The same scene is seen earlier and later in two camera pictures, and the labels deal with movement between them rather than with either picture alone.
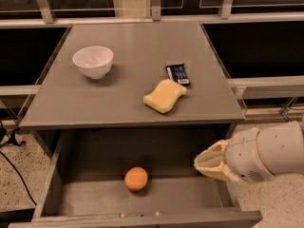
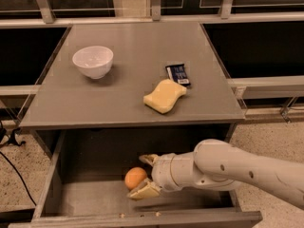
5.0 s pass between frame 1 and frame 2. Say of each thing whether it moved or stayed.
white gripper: moved
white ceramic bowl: stayed
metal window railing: stayed
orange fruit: stayed
